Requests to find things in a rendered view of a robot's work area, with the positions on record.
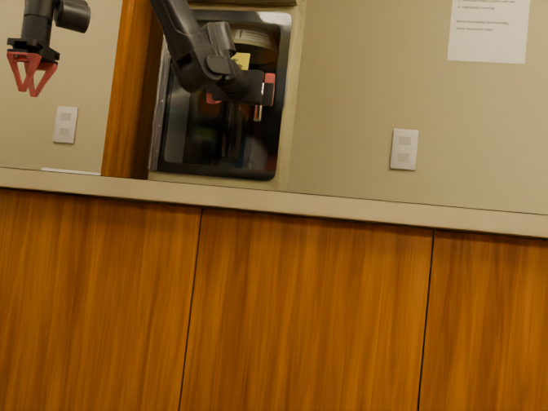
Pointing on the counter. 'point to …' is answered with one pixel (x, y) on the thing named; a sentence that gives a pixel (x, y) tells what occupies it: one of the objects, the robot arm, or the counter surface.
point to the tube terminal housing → (283, 108)
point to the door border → (160, 107)
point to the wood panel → (133, 92)
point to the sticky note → (241, 59)
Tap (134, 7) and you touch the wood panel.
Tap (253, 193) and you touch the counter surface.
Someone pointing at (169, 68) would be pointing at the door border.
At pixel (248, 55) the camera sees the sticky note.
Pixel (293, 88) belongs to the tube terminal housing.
